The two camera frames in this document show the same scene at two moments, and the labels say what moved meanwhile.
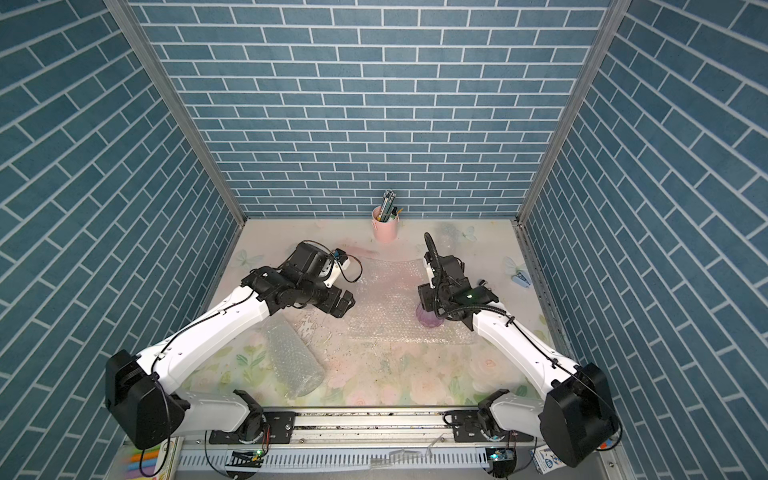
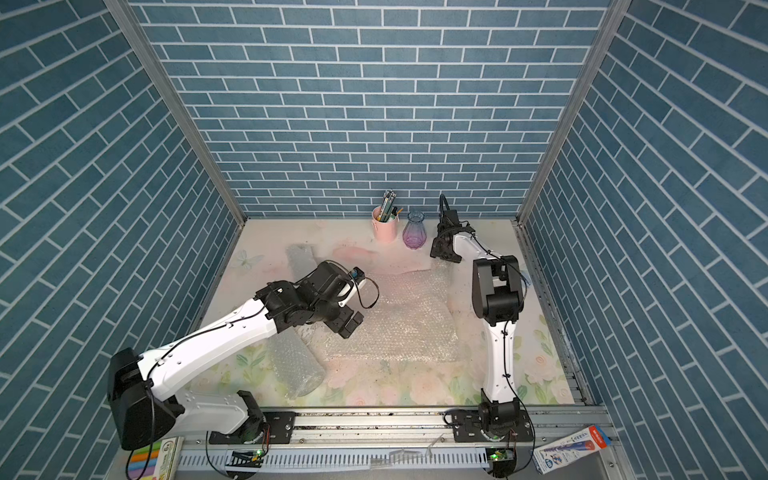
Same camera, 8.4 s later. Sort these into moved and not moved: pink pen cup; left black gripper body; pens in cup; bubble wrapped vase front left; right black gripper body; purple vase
Moved: purple vase; left black gripper body; right black gripper body
Not moved: pink pen cup; pens in cup; bubble wrapped vase front left
